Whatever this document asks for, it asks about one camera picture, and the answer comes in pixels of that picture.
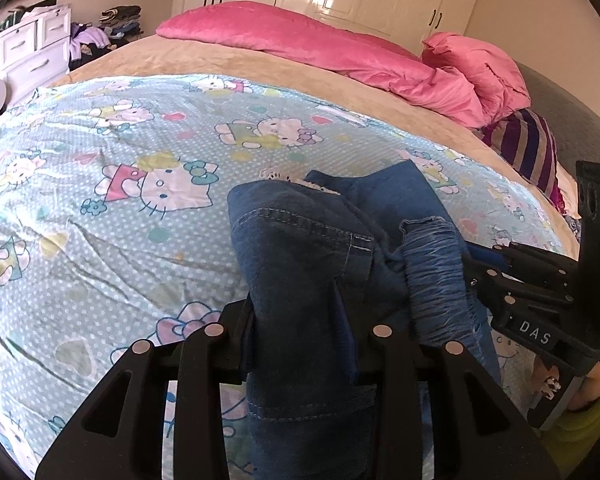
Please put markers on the green right sleeve forearm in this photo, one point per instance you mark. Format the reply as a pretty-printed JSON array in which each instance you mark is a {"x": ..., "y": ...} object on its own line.
[{"x": 572, "y": 437}]

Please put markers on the grey upholstered headboard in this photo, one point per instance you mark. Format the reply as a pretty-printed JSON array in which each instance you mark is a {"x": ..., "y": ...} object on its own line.
[{"x": 575, "y": 127}]

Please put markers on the purple striped pillow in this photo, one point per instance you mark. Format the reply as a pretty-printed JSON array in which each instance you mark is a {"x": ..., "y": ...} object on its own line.
[{"x": 524, "y": 140}]

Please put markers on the pink duvet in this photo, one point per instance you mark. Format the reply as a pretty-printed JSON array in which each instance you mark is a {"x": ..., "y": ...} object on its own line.
[{"x": 367, "y": 59}]

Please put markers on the light blue cartoon-cat bedsheet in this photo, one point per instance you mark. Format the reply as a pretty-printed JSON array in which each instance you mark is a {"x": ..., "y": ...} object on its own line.
[{"x": 114, "y": 224}]

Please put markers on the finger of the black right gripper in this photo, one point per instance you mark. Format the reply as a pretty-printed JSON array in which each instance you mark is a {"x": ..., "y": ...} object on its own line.
[
  {"x": 547, "y": 298},
  {"x": 526, "y": 263}
]

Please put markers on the white drawer unit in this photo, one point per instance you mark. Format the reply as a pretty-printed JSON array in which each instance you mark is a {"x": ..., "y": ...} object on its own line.
[{"x": 35, "y": 52}]

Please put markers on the beige bed blanket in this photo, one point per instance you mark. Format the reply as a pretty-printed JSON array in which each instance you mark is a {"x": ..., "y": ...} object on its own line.
[{"x": 155, "y": 55}]

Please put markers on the blue denim lace-trimmed pants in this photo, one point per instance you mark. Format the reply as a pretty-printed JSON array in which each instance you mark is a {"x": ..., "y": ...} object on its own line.
[{"x": 310, "y": 250}]

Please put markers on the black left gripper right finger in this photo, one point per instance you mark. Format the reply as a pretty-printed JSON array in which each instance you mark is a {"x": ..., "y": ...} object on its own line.
[{"x": 477, "y": 433}]

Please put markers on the pink pillow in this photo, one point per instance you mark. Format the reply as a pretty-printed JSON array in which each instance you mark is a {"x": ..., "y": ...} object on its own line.
[{"x": 494, "y": 86}]

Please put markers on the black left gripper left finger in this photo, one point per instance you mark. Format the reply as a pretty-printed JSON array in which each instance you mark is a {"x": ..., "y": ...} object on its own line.
[{"x": 153, "y": 392}]

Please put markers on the cream pillow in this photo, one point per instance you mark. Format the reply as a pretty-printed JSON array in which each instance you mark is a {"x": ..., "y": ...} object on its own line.
[{"x": 569, "y": 189}]

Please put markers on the pile of clothes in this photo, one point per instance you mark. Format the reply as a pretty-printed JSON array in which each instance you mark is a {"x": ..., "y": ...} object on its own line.
[{"x": 117, "y": 27}]

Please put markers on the right hand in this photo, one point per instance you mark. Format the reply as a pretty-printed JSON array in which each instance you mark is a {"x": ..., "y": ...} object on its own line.
[{"x": 545, "y": 380}]

